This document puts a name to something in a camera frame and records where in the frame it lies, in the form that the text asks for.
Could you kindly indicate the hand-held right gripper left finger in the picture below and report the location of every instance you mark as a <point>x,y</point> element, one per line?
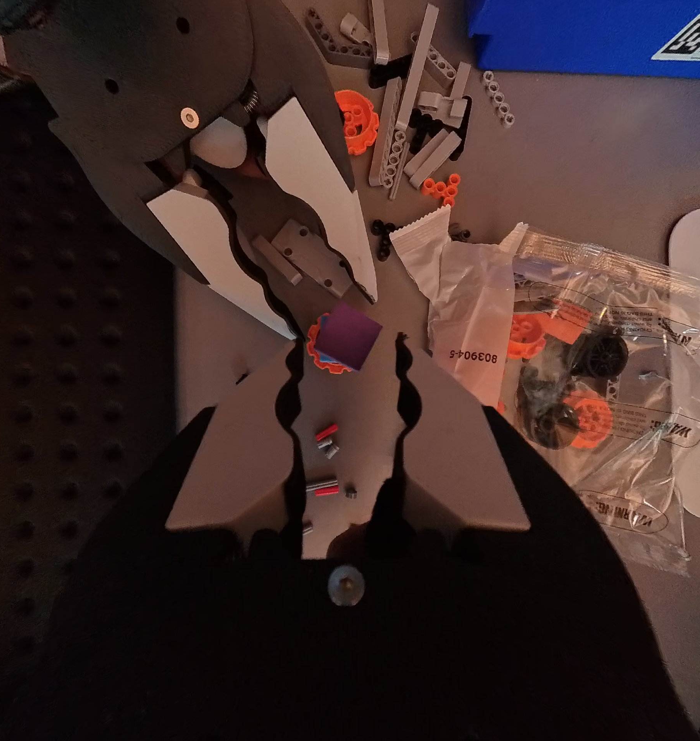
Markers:
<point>234,463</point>

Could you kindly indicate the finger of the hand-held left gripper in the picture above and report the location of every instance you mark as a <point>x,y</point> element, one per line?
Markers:
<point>205,243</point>
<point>321,191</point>

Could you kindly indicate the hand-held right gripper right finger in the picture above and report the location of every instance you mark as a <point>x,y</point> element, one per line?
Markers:
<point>460,463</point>

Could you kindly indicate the orange gear wheel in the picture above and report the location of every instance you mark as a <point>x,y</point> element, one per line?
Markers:
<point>356,121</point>
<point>311,347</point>

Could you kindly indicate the purple foam cube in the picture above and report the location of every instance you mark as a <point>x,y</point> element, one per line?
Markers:
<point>350,336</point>

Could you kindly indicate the white label parts bag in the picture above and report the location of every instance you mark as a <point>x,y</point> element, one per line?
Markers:
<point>471,289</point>

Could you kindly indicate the flat grey plate with holes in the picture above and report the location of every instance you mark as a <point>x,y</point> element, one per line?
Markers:
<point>309,254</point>

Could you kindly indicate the short grey beam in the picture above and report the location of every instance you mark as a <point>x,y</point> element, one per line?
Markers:
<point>275,257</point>

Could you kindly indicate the grey axle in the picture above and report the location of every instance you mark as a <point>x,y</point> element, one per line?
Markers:
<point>321,482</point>

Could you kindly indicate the red axle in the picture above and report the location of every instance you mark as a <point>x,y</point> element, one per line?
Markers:
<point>322,491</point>

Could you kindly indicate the small red pin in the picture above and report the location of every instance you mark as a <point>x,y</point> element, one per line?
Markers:
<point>327,431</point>

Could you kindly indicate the orange pin connector cluster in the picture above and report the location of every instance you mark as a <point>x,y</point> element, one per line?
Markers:
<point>441,188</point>

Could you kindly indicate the pile of grey building beams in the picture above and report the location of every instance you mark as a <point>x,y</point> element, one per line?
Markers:
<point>419,69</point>

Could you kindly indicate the large clear warning bag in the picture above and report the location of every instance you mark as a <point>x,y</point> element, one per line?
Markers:
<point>616,492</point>

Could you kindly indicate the black perforated pad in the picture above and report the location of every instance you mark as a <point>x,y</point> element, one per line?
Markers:
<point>66,347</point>

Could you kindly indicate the long blue plastic bin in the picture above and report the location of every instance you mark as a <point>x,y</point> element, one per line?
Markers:
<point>558,35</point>

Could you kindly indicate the white booklet stand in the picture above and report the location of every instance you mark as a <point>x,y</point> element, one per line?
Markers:
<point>697,243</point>

